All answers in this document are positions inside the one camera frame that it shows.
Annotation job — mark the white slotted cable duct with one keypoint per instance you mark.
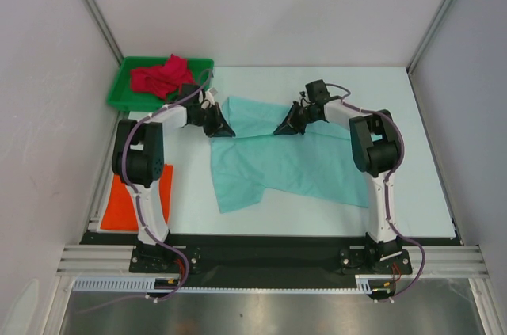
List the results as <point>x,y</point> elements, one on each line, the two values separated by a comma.
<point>153,285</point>

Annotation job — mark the teal t shirt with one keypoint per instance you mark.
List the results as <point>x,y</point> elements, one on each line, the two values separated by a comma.
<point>318,163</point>

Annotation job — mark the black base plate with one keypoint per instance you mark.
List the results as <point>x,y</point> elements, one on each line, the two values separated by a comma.
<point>268,262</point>

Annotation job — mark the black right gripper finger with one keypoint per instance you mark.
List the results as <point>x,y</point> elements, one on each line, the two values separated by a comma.
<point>292,124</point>
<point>289,129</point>

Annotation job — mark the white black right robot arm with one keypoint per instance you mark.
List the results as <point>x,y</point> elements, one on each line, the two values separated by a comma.
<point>377,150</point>

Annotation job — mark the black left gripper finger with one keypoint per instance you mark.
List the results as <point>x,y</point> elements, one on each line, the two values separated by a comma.
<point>220,118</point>
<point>217,130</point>

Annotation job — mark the left vertical aluminium post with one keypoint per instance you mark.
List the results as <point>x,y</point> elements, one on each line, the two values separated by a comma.
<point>104,29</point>

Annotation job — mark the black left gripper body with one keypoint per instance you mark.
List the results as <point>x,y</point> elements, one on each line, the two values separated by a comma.
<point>203,116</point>

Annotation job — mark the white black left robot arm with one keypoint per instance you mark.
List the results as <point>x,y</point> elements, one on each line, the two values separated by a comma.
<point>138,160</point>

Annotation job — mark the vertical aluminium post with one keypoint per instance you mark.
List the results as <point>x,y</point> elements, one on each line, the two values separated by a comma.
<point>104,29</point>
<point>436,22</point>

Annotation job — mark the right vertical aluminium post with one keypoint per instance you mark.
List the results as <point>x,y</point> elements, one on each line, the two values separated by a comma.
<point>436,22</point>

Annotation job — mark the left side aluminium rail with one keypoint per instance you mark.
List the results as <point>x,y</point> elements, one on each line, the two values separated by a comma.
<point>102,181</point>

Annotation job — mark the right side aluminium rail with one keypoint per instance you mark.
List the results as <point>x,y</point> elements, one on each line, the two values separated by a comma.
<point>424,114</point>

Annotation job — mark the aluminium frame rail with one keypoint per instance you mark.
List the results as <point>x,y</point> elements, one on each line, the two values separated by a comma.
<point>113,260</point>

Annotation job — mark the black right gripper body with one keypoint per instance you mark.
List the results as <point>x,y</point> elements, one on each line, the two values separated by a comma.
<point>299,116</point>

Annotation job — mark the green plastic tray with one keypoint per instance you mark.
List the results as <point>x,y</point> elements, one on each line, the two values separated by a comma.
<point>122,98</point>

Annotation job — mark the orange folded t shirt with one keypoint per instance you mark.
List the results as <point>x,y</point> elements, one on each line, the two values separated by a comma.
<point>119,214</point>

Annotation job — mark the red crumpled t shirt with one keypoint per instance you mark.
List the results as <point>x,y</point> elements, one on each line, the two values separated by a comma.
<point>162,80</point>

